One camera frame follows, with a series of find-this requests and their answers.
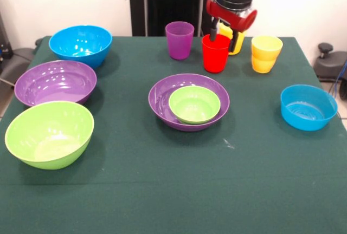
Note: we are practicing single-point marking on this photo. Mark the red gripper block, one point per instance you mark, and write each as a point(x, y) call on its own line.
point(233, 18)

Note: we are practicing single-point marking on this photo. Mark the red cup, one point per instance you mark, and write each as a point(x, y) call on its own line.
point(215, 58)

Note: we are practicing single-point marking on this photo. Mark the small green bowl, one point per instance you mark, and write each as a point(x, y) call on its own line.
point(194, 105)

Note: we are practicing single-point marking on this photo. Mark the purple bowl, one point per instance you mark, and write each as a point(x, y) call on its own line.
point(160, 96)
point(55, 82)

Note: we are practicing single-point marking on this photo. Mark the yellow cup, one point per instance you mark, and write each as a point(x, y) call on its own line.
point(266, 55)
point(225, 29)

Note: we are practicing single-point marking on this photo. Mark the purple cup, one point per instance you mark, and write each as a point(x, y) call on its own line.
point(180, 41)

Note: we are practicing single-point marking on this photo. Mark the small blue bowl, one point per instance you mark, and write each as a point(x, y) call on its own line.
point(309, 106)

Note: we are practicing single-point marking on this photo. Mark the large blue bowl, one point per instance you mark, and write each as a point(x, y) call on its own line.
point(80, 47)

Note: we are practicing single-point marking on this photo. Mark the dark green tablecloth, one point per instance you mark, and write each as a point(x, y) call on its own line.
point(173, 177)

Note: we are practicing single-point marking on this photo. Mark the large green bowl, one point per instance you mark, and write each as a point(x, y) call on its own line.
point(50, 136)

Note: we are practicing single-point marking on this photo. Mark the black equipment rack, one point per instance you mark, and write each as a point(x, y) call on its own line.
point(3, 41)

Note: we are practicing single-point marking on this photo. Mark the grey pedestal foot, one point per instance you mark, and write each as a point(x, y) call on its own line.
point(16, 60)
point(329, 62)

